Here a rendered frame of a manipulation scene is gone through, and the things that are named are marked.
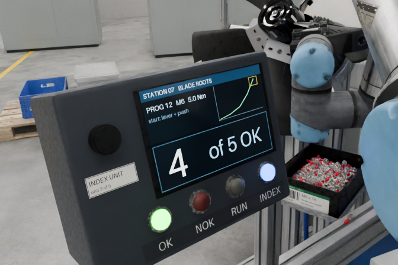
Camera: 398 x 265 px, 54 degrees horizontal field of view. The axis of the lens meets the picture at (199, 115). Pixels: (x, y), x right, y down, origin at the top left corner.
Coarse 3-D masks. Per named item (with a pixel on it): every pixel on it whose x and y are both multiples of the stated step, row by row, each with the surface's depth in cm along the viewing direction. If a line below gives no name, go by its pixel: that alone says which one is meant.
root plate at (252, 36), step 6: (246, 30) 124; (252, 30) 123; (258, 30) 122; (252, 36) 124; (258, 36) 123; (264, 36) 122; (252, 42) 125; (258, 42) 124; (264, 42) 123; (258, 48) 125
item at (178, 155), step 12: (168, 144) 40; (180, 144) 40; (192, 144) 41; (156, 156) 39; (168, 156) 40; (180, 156) 40; (192, 156) 41; (156, 168) 39; (168, 168) 40; (180, 168) 40; (192, 168) 41; (168, 180) 40; (180, 180) 40; (192, 180) 41
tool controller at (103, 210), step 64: (192, 64) 42; (256, 64) 46; (64, 128) 34; (128, 128) 37; (192, 128) 41; (256, 128) 46; (64, 192) 39; (128, 192) 37; (192, 192) 42; (256, 192) 46; (128, 256) 37
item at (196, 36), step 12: (192, 36) 138; (204, 36) 134; (216, 36) 131; (228, 36) 128; (240, 36) 125; (192, 48) 138; (204, 48) 134; (216, 48) 131; (228, 48) 129; (240, 48) 126; (252, 48) 125; (204, 60) 135
